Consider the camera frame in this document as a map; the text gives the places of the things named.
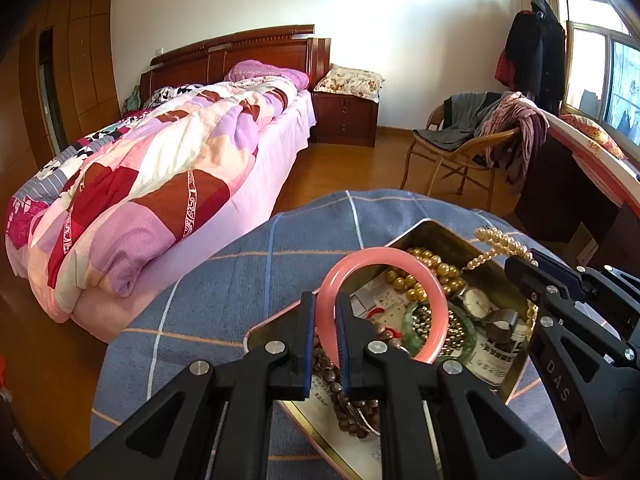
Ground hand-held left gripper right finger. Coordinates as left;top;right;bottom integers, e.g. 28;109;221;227
334;291;576;480

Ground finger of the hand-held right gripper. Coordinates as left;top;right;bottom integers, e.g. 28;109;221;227
504;256;640;346
530;310;640;477

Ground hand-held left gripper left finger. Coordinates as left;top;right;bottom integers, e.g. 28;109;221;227
64;291;318;480

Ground pink bangle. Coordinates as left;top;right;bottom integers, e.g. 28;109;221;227
317;247;448;365

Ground pearl necklace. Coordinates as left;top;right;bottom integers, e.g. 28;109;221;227
462;226;540;333

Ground silver mesh band wristwatch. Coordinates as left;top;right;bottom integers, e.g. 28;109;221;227
457;285;521;345

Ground brown bead bracelet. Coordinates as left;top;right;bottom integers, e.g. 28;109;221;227
312;325;401;441

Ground gold bead necklace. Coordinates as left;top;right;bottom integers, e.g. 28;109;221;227
387;246;467;305

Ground pink floral tin box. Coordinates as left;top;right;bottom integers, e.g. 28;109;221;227
243;220;540;463

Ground white jewelry card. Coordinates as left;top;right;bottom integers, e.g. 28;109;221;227
349;269;407;322

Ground cardboard box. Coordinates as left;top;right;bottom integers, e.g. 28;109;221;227
574;236;599;262

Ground green jade bangle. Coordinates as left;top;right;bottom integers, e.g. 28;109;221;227
400;302;479;362

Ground printed paper leaflet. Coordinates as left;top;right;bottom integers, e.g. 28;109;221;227
467;324;532;387

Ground dark desk with pink edge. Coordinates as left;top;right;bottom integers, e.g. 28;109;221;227
514;110;640;273

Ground blue checked cloth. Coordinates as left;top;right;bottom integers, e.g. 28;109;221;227
90;189;593;480

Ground floral windowsill cushion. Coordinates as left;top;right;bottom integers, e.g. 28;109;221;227
559;114;627;161

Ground maroon pink garment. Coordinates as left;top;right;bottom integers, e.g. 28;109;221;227
481;92;551;190

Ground wicker chair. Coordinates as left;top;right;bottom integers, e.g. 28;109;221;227
400;92;522;212

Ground grey garment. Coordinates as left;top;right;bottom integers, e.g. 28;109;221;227
414;92;507;155

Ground dark wooden nightstand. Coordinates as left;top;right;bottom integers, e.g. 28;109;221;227
310;91;380;149

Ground bed with patchwork quilt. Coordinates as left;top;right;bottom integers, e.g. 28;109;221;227
5;77;301;325

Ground window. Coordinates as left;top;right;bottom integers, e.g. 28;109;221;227
561;0;640;142

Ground hanging dark coats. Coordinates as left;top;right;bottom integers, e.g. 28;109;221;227
495;0;567;117

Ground purple pillow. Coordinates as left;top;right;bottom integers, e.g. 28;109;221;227
224;60;310;93

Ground dark wooden headboard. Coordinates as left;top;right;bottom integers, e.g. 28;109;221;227
139;24;332;107

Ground wooden wardrobe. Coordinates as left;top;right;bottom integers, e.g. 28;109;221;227
0;0;122;183

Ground small metallic bead bracelet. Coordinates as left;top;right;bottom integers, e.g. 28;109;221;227
414;306;472;352

